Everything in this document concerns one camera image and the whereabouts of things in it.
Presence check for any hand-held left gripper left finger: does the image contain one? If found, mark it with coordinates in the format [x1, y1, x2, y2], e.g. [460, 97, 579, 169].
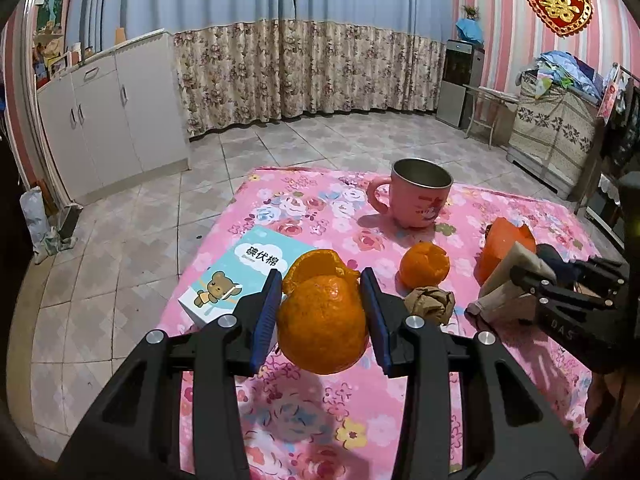
[60, 267, 284, 480]

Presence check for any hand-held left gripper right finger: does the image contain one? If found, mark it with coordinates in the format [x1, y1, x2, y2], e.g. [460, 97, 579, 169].
[360, 266, 586, 480]

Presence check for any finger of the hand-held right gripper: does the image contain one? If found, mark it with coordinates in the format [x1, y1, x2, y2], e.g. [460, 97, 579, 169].
[509, 265, 619, 312]
[572, 255, 631, 294]

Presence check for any dark cloth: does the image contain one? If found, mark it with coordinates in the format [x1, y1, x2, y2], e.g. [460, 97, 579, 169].
[534, 243, 576, 281]

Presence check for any beige packet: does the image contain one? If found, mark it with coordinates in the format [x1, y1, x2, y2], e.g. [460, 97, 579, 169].
[464, 241, 557, 322]

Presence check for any large peeled orange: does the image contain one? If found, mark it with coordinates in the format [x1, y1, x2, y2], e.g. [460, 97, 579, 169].
[276, 248, 370, 376]

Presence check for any brown paper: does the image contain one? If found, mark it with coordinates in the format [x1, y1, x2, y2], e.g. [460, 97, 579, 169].
[403, 285, 456, 325]

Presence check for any orange peel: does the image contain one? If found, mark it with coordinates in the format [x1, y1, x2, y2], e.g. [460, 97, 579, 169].
[472, 217, 537, 286]

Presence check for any small orange tangerine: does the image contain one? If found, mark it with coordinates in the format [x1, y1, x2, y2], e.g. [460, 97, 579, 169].
[398, 241, 450, 290]

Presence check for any person's right forearm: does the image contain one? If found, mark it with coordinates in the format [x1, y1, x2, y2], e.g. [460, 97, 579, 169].
[582, 371, 640, 457]

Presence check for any light blue cardboard box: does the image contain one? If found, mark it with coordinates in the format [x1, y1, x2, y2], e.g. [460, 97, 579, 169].
[177, 225, 314, 357]

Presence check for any low cabinet with lace cloth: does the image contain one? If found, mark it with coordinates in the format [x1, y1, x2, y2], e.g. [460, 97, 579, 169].
[582, 172, 626, 226]

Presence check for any pink metal-lined cup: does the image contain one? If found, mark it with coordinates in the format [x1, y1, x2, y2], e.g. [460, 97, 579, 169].
[366, 157, 454, 230]

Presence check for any cloth-covered cabinet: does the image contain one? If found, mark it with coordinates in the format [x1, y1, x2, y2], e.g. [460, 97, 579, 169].
[507, 72, 601, 200]

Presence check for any row of hanging clothes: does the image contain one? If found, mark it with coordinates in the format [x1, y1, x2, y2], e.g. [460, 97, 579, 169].
[600, 77, 640, 177]

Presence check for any pink hanging paper tag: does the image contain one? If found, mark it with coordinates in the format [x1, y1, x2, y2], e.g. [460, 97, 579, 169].
[597, 67, 626, 126]

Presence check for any small folding table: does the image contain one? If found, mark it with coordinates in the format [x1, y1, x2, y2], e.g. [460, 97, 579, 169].
[462, 84, 519, 149]

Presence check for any pile of folded clothes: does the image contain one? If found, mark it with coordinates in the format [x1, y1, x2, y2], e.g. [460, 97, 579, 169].
[519, 49, 609, 106]

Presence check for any water dispenser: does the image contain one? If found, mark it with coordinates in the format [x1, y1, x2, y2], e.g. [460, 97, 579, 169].
[436, 38, 486, 129]

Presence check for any white plastic sack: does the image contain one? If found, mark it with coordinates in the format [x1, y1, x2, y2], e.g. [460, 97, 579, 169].
[19, 185, 51, 256]

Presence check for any white cabinet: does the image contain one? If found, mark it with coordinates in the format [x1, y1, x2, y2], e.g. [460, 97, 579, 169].
[36, 28, 192, 206]

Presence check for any blue cloth cover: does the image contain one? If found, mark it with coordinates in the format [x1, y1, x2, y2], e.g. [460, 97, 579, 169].
[454, 16, 485, 46]

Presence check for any blue floral-hem curtain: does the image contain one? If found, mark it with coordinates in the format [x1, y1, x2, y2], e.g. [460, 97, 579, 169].
[292, 0, 459, 114]
[64, 0, 296, 139]

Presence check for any red heart wall decoration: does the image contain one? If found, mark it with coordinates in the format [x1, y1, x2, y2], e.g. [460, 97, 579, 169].
[523, 0, 594, 37]

